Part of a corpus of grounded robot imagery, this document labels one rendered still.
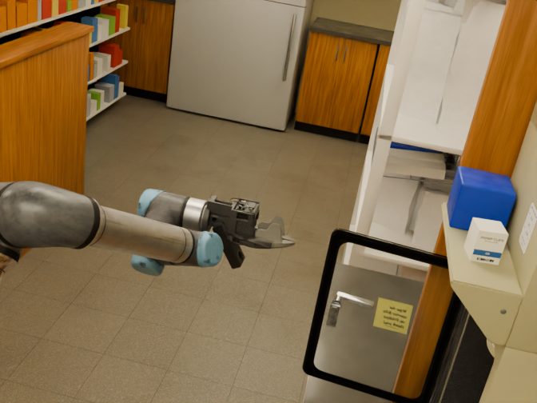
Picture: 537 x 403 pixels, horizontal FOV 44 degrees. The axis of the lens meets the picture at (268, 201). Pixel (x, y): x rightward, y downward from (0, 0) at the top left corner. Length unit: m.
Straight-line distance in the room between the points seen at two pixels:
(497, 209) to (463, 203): 0.06
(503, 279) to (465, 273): 0.06
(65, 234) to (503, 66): 0.86
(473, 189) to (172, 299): 2.54
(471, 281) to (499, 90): 0.43
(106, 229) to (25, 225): 0.14
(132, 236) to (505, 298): 0.66
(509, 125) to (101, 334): 2.39
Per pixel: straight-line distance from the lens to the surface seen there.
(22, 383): 3.11
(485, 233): 1.18
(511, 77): 1.40
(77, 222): 1.18
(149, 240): 1.30
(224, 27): 6.12
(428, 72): 2.44
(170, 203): 1.54
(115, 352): 3.25
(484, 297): 1.14
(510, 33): 1.38
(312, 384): 1.73
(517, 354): 1.21
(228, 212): 1.51
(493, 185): 1.30
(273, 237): 1.51
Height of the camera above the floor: 2.03
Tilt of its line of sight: 25 degrees down
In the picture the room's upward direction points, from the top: 10 degrees clockwise
